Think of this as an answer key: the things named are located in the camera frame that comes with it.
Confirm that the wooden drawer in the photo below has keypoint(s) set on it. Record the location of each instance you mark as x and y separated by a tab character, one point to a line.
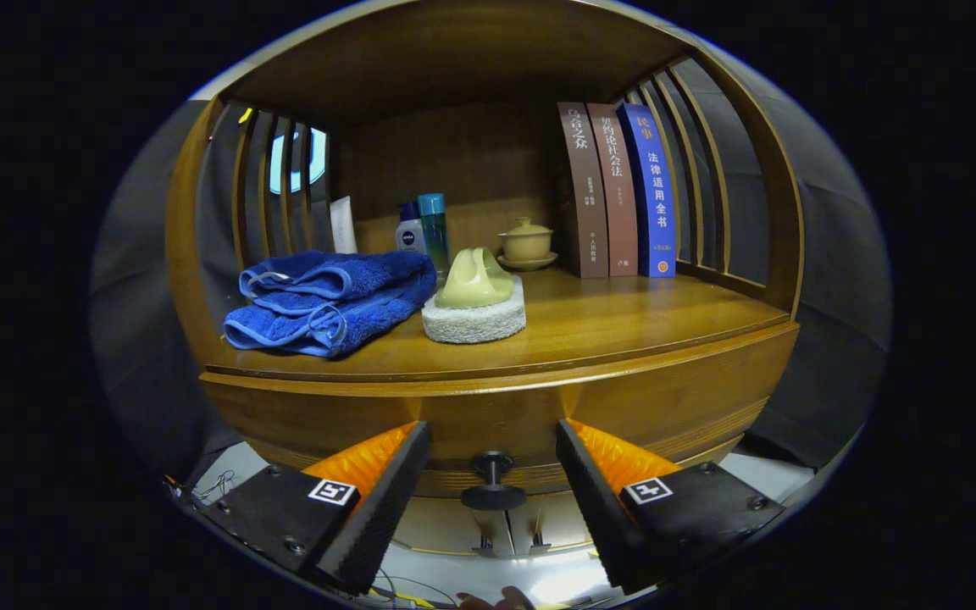
496	415

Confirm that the dark brown book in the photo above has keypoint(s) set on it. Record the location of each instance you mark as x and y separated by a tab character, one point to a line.
588	195

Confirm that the reddish brown book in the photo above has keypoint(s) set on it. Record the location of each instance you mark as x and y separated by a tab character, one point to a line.
618	195

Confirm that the wooden countertop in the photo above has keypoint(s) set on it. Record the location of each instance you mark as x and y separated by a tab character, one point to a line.
623	313

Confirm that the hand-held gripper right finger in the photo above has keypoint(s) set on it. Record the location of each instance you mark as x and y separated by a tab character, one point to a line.
602	508

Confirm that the white bottle with blue cap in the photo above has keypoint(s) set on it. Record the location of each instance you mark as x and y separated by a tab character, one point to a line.
409	235

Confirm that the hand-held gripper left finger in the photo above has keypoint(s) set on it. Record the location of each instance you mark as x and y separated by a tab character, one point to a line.
386	508

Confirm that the wooden cabinet with slatted shelf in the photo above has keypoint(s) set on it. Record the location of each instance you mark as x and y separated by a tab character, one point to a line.
454	161

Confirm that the wooden cabinet door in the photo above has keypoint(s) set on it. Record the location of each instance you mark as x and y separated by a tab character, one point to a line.
441	525
560	521

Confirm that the blue book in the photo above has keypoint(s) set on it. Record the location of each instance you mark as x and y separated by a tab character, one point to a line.
653	195

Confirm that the teal clear bottle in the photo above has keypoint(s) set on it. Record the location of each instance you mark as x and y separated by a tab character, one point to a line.
435	233

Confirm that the beige lidded teacup with saucer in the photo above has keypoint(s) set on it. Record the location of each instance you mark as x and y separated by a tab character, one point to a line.
527	244

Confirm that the black drawer knob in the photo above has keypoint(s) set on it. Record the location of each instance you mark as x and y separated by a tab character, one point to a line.
494	496

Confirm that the folded blue towel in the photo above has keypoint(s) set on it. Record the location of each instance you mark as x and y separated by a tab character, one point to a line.
327	296

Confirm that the white tube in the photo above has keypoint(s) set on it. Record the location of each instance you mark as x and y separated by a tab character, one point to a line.
342	227

